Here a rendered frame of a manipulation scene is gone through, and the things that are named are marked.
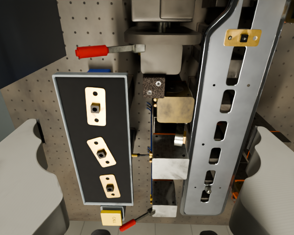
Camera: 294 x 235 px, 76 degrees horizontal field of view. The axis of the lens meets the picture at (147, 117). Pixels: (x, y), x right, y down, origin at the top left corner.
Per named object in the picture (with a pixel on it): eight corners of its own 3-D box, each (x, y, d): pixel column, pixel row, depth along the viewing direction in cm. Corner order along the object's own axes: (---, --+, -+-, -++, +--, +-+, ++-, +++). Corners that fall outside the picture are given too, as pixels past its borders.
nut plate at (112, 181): (121, 196, 51) (120, 199, 50) (107, 196, 52) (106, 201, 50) (114, 173, 47) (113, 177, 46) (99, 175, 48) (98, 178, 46)
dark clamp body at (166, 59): (167, 47, 76) (180, 75, 43) (138, 47, 77) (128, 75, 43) (168, 28, 73) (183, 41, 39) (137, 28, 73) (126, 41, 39)
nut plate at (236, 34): (262, 29, 45) (264, 30, 44) (257, 46, 47) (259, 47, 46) (226, 29, 45) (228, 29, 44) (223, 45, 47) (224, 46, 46)
